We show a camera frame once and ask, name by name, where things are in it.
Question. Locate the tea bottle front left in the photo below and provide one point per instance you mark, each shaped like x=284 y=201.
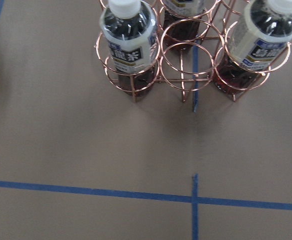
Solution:
x=130 y=29

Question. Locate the tea bottle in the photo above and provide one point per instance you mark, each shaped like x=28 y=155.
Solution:
x=177 y=13
x=262 y=32
x=130 y=29

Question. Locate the tea bottle back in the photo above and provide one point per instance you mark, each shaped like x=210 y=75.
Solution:
x=177 y=13

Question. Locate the tea bottle front right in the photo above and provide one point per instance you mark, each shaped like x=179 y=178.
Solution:
x=262 y=32

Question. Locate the copper wire bottle rack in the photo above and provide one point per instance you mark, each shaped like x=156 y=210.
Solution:
x=188 y=71

